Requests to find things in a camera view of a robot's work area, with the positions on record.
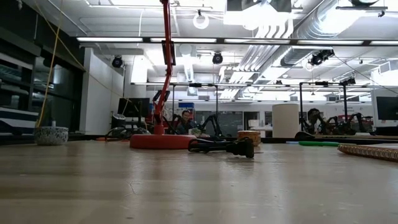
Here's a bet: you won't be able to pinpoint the black computer monitor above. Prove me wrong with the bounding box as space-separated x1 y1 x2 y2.
376 96 398 121
117 98 150 118

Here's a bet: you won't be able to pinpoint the light wooden desk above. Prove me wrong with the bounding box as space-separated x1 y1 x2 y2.
314 134 398 140

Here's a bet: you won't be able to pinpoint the black eyeglasses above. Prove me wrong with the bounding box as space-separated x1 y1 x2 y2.
104 126 150 143

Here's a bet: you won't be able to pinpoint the long light bar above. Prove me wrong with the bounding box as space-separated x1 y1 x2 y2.
76 36 398 47

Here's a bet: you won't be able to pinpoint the white cylinder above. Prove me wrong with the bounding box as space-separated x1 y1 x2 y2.
272 103 300 139

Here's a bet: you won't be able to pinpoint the black lamp power cord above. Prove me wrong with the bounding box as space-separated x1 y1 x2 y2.
188 136 255 159

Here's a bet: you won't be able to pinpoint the person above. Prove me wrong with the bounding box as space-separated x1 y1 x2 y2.
176 110 197 135
307 108 325 135

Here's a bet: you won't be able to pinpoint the patterned ceramic bowl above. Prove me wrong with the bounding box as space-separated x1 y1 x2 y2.
33 126 69 146

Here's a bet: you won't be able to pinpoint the red desk lamp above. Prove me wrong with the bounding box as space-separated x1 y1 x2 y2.
129 0 197 150

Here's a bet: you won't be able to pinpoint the yellow cable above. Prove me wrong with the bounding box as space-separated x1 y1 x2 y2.
33 0 65 128

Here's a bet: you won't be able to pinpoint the green marker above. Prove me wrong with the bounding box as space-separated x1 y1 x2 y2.
298 141 340 147

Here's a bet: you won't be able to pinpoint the pink spiral notebook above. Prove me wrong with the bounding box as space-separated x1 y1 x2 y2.
337 143 398 163

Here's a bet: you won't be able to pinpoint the black background rig frame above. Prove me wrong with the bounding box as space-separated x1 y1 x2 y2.
298 77 357 133
172 82 219 135

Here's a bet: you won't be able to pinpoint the white ring light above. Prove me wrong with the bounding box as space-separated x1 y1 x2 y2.
192 12 210 30

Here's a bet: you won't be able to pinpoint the dark shelving unit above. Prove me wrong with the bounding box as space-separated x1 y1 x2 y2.
0 26 86 138

